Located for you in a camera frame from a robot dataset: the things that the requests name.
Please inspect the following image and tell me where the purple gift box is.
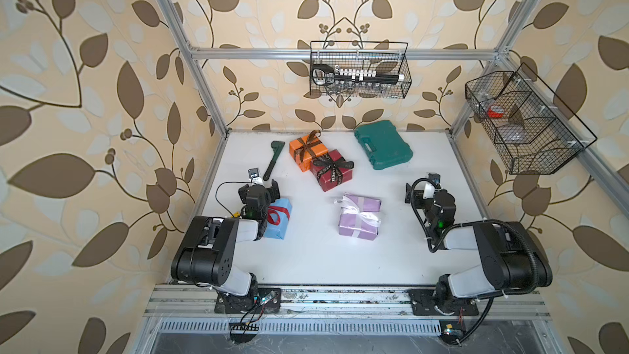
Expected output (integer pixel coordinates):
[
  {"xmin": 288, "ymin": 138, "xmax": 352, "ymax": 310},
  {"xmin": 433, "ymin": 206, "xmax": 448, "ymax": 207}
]
[{"xmin": 335, "ymin": 193, "xmax": 382, "ymax": 241}]

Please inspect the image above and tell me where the white ribbon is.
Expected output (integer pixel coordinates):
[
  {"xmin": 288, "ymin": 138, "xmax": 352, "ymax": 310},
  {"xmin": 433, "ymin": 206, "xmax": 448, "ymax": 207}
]
[{"xmin": 334, "ymin": 193, "xmax": 382, "ymax": 229}]

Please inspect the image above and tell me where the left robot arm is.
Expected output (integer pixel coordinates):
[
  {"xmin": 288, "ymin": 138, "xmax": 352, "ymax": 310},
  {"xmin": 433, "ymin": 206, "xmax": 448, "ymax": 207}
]
[{"xmin": 170, "ymin": 180, "xmax": 280, "ymax": 304}]

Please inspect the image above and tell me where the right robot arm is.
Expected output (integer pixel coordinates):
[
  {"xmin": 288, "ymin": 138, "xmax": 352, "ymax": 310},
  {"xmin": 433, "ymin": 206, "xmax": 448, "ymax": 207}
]
[{"xmin": 405, "ymin": 177, "xmax": 553, "ymax": 305}]

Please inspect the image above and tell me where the red ribbon bow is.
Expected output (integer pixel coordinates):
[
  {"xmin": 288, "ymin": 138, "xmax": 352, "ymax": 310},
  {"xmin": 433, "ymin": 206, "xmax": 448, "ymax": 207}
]
[{"xmin": 267, "ymin": 206, "xmax": 291, "ymax": 226}]

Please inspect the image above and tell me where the blue gift box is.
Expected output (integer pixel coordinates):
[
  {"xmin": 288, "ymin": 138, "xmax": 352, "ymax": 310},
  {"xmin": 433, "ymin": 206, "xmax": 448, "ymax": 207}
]
[{"xmin": 264, "ymin": 198, "xmax": 293, "ymax": 240}]

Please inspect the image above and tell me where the orange gift box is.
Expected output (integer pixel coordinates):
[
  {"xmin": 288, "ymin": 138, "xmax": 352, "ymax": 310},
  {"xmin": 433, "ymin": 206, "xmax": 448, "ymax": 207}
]
[{"xmin": 288, "ymin": 131, "xmax": 329, "ymax": 173}]

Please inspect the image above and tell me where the brown ribbon bow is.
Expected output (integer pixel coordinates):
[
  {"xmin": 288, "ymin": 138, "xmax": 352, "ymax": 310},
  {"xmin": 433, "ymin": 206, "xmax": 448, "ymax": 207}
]
[{"xmin": 293, "ymin": 129, "xmax": 325, "ymax": 164}]

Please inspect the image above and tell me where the dark red gift box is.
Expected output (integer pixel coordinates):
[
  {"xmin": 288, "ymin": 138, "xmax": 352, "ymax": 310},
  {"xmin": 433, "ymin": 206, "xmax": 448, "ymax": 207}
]
[{"xmin": 310, "ymin": 150, "xmax": 355, "ymax": 192}]

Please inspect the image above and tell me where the black printed ribbon bow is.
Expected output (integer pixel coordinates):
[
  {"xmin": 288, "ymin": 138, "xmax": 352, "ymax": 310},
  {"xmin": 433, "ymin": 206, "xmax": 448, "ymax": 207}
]
[{"xmin": 311, "ymin": 154, "xmax": 355, "ymax": 185}]

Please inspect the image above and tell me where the green plastic tool case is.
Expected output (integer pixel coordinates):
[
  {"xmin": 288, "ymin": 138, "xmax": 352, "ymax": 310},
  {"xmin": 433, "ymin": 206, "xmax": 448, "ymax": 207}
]
[{"xmin": 354, "ymin": 120, "xmax": 413, "ymax": 170}]

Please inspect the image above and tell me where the red object in basket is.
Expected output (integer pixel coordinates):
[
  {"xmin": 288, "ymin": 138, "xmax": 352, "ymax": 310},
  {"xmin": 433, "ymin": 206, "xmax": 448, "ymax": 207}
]
[{"xmin": 486, "ymin": 104, "xmax": 505, "ymax": 119}]

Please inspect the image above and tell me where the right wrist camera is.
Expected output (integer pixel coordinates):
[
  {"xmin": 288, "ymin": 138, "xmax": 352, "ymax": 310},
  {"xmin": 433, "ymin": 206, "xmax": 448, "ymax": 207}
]
[{"xmin": 428, "ymin": 172, "xmax": 441, "ymax": 186}]

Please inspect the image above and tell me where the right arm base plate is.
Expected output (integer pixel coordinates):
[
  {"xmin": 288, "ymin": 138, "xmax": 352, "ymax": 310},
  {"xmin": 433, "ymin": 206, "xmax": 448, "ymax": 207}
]
[{"xmin": 408, "ymin": 288, "xmax": 479, "ymax": 317}]

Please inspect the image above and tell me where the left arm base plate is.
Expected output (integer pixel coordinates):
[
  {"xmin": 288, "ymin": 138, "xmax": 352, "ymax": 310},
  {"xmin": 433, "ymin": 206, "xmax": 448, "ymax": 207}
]
[{"xmin": 214, "ymin": 286, "xmax": 283, "ymax": 315}]

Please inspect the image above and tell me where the black wire basket right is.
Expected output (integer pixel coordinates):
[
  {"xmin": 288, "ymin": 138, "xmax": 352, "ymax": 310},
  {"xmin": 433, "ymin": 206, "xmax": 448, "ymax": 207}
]
[{"xmin": 465, "ymin": 62, "xmax": 598, "ymax": 175}]

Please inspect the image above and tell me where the black wire basket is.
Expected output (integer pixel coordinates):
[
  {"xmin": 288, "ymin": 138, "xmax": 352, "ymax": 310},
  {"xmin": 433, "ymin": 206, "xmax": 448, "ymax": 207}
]
[
  {"xmin": 465, "ymin": 62, "xmax": 598, "ymax": 175},
  {"xmin": 309, "ymin": 39, "xmax": 412, "ymax": 99}
]

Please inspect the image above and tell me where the socket set rail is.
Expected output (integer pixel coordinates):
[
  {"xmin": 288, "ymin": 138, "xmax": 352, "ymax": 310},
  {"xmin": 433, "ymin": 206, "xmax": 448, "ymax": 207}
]
[{"xmin": 310, "ymin": 64, "xmax": 406, "ymax": 86}]

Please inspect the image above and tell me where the aluminium front rail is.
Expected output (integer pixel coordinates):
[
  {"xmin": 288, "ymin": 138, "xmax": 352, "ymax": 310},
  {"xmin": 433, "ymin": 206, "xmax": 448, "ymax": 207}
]
[{"xmin": 145, "ymin": 285, "xmax": 551, "ymax": 321}]

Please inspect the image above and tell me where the black wire basket back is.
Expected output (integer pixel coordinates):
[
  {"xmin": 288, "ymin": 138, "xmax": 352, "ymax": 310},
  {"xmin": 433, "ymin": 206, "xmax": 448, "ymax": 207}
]
[{"xmin": 309, "ymin": 39, "xmax": 412, "ymax": 99}]

